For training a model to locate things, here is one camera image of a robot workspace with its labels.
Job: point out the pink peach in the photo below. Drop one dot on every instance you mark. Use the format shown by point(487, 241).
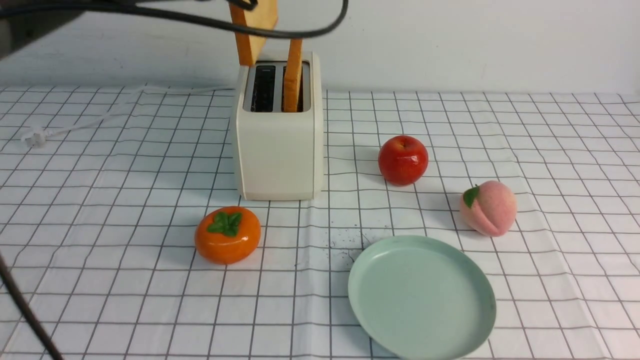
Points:
point(489, 208)

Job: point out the cream white two-slot toaster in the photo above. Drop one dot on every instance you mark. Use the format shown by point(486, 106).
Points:
point(278, 155)

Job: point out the orange persimmon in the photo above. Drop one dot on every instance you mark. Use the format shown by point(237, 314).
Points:
point(227, 235)

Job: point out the light green plate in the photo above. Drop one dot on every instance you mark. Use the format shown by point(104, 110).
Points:
point(421, 298)

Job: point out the white checkered tablecloth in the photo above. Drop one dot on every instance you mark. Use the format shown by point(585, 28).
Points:
point(101, 194)

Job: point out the toast slice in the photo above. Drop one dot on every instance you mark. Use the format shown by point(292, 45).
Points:
point(292, 77)
point(264, 16)

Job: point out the red apple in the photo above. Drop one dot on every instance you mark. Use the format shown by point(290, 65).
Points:
point(402, 160)

